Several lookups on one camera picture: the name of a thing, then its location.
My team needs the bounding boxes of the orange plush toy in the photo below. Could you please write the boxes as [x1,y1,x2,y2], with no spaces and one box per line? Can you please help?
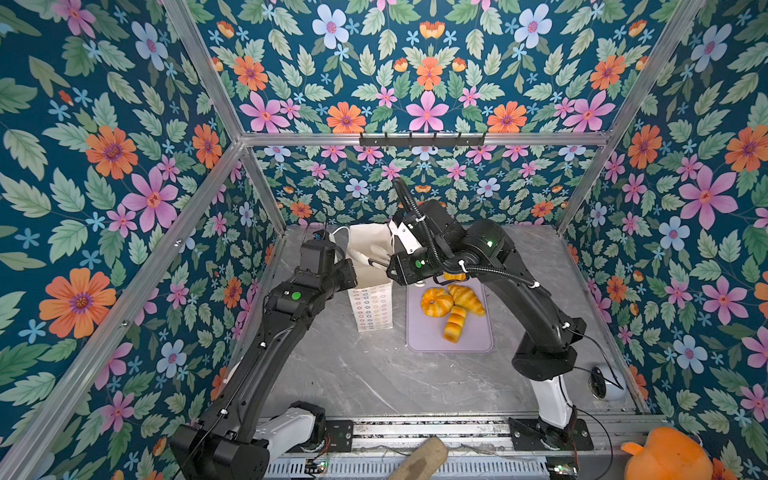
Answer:
[621,427,714,480]

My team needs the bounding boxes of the pumpkin shaped bread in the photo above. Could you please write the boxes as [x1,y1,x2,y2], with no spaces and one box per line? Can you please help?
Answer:
[420,288,454,318]

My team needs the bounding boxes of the golden croissant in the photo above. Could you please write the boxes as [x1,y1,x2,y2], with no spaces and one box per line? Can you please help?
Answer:
[448,284,486,316]

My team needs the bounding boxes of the black hook rail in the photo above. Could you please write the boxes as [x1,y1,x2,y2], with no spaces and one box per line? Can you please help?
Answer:
[358,132,486,149]

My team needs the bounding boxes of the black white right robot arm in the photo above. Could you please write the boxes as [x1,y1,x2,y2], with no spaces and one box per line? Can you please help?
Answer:
[385,178,586,437]

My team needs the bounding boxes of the white paper bag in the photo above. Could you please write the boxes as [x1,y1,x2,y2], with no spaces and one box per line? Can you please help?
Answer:
[331,224,393,333]

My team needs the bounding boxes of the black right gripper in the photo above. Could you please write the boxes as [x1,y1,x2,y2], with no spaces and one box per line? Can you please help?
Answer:
[381,249,450,287]

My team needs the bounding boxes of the lilac plastic tray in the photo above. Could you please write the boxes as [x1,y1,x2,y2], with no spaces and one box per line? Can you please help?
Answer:
[406,279,494,353]

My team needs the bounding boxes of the small round striped bun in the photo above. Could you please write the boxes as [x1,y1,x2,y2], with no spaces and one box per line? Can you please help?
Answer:
[442,273,467,282]

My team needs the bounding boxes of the brown cylindrical roll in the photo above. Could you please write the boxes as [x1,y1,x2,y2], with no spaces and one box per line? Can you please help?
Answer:
[388,437,449,480]

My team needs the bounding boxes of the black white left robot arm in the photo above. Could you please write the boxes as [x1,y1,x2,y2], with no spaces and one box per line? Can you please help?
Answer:
[168,237,357,479]

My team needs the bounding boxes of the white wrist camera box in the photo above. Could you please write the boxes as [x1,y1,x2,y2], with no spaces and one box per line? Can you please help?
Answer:
[387,219,424,255]

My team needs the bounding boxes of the segmented yellow bread loaf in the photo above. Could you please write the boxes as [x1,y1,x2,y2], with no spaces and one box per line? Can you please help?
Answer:
[443,305,468,343]

